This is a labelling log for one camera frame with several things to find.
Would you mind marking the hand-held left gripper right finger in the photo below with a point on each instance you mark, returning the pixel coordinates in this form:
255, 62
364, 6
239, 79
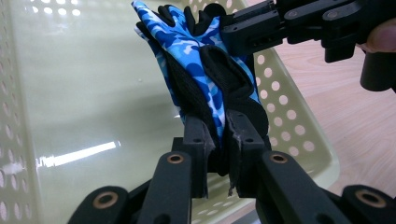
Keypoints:
247, 146

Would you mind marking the cream plastic basket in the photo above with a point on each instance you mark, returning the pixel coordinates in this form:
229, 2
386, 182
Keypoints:
77, 93

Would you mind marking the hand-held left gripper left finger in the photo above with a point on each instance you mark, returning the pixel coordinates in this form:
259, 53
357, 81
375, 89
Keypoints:
194, 149

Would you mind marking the blue camouflage glove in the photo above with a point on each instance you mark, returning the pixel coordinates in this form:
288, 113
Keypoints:
183, 46

